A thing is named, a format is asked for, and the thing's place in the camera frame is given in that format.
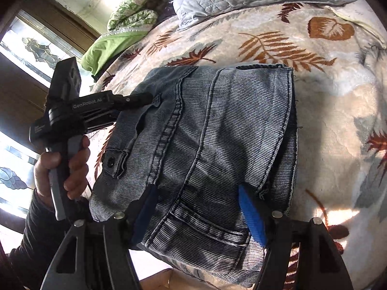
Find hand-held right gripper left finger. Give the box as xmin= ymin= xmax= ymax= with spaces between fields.
xmin=39 ymin=184 xmax=159 ymax=290

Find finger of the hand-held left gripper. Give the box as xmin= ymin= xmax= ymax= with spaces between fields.
xmin=116 ymin=92 xmax=154 ymax=111

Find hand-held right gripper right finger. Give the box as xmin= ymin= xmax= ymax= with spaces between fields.
xmin=238 ymin=185 xmax=354 ymax=290

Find blue denim pants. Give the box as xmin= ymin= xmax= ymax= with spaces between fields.
xmin=89 ymin=63 xmax=300 ymax=282

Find person's left forearm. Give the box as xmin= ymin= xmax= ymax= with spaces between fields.
xmin=7 ymin=187 xmax=94 ymax=281

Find person's left hand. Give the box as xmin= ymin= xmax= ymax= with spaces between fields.
xmin=33 ymin=134 xmax=92 ymax=202

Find lime green cloth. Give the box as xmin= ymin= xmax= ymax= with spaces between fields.
xmin=80 ymin=29 xmax=146 ymax=77

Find stained glass window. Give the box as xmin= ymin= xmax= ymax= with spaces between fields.
xmin=0 ymin=129 xmax=41 ymax=218
xmin=0 ymin=15 xmax=77 ymax=83

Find green white patterned blanket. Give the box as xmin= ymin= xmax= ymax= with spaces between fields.
xmin=107 ymin=0 xmax=173 ymax=33

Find dark purple cloth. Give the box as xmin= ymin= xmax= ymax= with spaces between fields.
xmin=156 ymin=0 xmax=179 ymax=29

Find leaf print fleece blanket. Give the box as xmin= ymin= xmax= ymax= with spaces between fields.
xmin=90 ymin=1 xmax=387 ymax=290

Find cream white sheet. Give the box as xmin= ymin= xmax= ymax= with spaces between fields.
xmin=329 ymin=4 xmax=387 ymax=50

